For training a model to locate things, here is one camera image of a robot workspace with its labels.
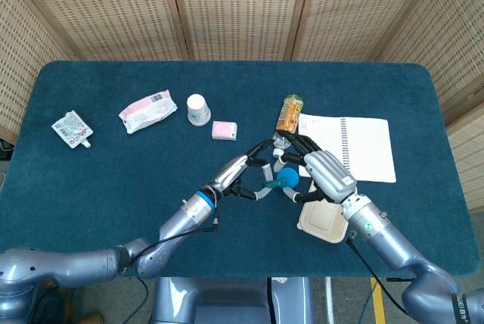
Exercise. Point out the pink pocket tissue pack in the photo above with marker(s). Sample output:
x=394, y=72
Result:
x=224, y=130

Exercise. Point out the dark blue table cloth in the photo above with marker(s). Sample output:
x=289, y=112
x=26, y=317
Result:
x=113, y=195

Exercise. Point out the silver spout pouch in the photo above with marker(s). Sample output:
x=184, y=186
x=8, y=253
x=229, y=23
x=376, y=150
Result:
x=72, y=129

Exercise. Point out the pink white wet wipes pack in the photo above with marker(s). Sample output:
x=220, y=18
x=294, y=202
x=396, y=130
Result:
x=147, y=112

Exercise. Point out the plastic bottle orange label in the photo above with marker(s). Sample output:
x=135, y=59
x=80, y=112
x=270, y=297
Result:
x=289, y=116

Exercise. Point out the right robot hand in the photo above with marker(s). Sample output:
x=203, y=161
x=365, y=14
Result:
x=329, y=176

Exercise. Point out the woven wicker folding screen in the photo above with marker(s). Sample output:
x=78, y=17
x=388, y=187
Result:
x=242, y=6

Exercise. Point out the white paper cup blue flower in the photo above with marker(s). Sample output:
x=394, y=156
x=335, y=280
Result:
x=197, y=110

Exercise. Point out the beige plastic food container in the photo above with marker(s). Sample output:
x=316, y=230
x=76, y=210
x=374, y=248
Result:
x=319, y=220

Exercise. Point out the blue ball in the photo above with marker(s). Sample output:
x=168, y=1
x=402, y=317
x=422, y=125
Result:
x=290, y=177

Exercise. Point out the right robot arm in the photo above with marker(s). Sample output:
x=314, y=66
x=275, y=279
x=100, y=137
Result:
x=389, y=240

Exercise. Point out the blue grey robot torso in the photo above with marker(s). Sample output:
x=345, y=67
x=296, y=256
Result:
x=227, y=301

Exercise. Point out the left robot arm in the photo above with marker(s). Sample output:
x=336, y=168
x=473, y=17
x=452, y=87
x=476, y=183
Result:
x=75, y=263

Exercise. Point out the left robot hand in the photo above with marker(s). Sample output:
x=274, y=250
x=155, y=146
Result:
x=230, y=172

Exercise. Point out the white spiral notebook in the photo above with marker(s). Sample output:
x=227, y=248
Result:
x=370, y=150

